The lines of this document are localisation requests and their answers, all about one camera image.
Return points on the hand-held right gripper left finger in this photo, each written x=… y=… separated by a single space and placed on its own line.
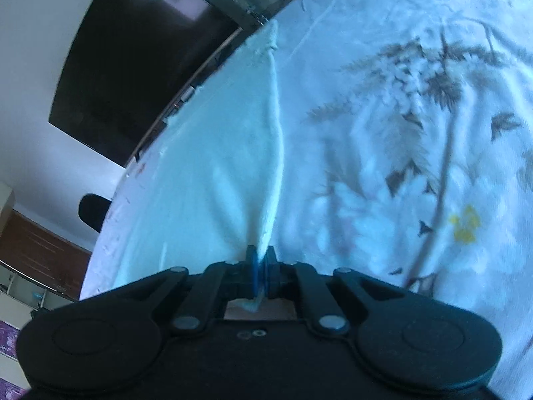
x=251 y=271

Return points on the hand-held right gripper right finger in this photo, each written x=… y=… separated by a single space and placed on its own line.
x=271 y=271

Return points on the white knit sweater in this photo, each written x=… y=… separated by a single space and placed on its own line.
x=225 y=166

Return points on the floral bed sheet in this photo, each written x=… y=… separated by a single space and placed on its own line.
x=395 y=154

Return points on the wooden television stand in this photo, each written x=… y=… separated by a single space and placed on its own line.
x=195 y=73

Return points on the brown wooden door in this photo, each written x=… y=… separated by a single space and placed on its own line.
x=37 y=250

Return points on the black flat-screen television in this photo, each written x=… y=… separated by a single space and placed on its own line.
x=137 y=58

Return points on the glass table lamp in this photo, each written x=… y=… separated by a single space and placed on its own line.
x=243 y=2

